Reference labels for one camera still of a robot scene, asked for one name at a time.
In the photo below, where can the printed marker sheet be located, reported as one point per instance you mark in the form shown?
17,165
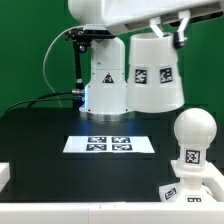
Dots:
108,144

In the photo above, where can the camera on black stand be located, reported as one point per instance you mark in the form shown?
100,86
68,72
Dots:
82,39

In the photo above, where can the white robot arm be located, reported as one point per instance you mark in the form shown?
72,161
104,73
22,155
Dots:
88,14

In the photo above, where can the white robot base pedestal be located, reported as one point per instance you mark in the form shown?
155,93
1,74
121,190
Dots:
106,92

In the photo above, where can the white lamp base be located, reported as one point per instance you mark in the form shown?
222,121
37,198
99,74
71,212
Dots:
205,185

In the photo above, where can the white left border block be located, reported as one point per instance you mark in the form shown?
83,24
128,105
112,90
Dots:
4,175

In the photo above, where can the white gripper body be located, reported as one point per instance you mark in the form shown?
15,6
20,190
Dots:
123,16

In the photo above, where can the white lamp bulb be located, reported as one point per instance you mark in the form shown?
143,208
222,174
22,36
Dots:
194,130

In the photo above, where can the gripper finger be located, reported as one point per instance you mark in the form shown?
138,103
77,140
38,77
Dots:
179,35
155,26

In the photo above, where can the white lamp shade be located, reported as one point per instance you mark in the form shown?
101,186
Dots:
154,84

